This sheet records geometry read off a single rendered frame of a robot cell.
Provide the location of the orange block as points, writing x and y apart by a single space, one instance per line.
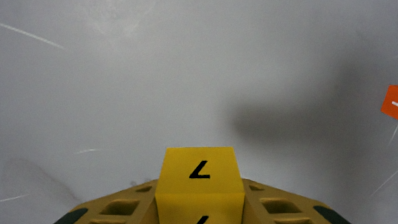
390 104

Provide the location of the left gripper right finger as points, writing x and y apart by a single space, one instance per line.
263 203

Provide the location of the yellow block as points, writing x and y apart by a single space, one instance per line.
200 185

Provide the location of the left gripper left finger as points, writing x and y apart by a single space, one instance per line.
135 205

